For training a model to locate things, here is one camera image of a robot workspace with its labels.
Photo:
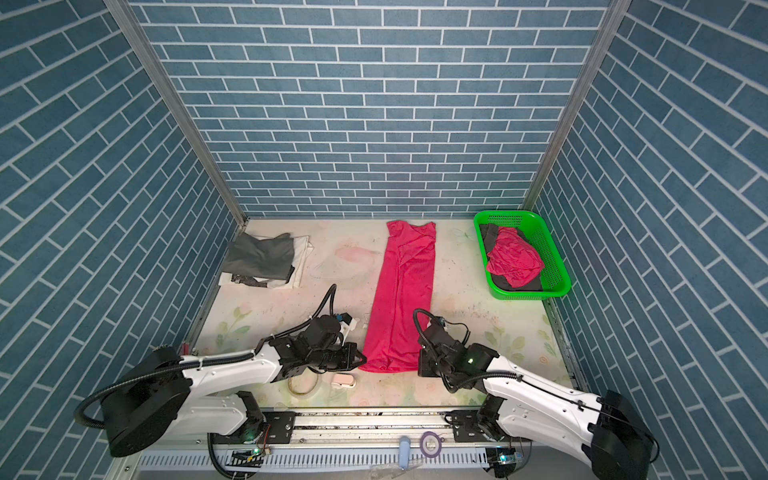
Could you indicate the blue white small bottle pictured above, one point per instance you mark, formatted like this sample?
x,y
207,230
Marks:
x,y
404,452

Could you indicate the pink eraser block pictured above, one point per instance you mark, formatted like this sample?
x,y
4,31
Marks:
x,y
343,381

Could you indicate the folded grey t shirt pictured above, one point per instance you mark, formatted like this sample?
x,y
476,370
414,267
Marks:
x,y
270,258

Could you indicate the tape roll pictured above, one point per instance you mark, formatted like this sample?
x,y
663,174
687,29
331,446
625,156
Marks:
x,y
304,385

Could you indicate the right circuit board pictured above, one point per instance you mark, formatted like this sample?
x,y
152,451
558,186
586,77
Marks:
x,y
501,462

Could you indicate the left circuit board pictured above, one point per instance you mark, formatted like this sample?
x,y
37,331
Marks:
x,y
246,458

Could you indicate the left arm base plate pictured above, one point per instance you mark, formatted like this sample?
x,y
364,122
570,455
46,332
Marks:
x,y
270,428

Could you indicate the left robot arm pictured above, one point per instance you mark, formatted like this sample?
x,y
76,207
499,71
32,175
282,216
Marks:
x,y
169,395

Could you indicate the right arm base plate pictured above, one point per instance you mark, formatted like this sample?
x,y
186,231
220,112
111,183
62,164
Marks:
x,y
474,426

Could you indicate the green plastic basket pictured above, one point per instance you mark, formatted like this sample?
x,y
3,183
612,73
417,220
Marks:
x,y
554,278

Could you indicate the magenta t shirt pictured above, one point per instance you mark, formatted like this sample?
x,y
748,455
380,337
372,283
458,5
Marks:
x,y
405,284
516,258

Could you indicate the aluminium rail frame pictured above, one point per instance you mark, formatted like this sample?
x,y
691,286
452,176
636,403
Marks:
x,y
329,440

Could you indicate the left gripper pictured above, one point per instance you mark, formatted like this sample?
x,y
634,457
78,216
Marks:
x,y
350,358

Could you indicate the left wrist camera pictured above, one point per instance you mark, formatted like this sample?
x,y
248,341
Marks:
x,y
347,324

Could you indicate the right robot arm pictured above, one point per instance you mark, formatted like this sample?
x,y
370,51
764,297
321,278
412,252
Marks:
x,y
604,432

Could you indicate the dark grey shirt in basket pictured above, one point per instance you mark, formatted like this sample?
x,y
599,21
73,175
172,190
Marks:
x,y
489,240

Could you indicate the circuit board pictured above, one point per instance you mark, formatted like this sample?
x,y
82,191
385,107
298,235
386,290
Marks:
x,y
501,462
246,458

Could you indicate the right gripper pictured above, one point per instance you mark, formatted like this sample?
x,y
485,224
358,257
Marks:
x,y
422,366

